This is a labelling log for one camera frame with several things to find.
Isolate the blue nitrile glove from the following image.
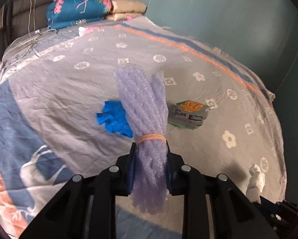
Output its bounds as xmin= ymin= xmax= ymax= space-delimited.
xmin=96 ymin=101 xmax=133 ymax=138

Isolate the grey snack packet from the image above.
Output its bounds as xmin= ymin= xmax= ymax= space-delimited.
xmin=168 ymin=100 xmax=210 ymax=130

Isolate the white charging cable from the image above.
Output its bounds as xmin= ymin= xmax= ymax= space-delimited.
xmin=3 ymin=0 xmax=58 ymax=67

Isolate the beige folded quilt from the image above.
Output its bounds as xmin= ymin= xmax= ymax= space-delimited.
xmin=105 ymin=0 xmax=147 ymax=21

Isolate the blue floral folded quilt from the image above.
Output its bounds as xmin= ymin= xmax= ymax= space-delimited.
xmin=46 ymin=0 xmax=112 ymax=30

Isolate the grey padded headboard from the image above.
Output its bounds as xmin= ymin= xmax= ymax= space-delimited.
xmin=4 ymin=0 xmax=128 ymax=48

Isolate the white paper bundle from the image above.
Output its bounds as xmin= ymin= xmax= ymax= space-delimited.
xmin=245 ymin=164 xmax=266 ymax=203

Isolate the patterned bed quilt cover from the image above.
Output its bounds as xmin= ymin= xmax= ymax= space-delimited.
xmin=0 ymin=17 xmax=287 ymax=238

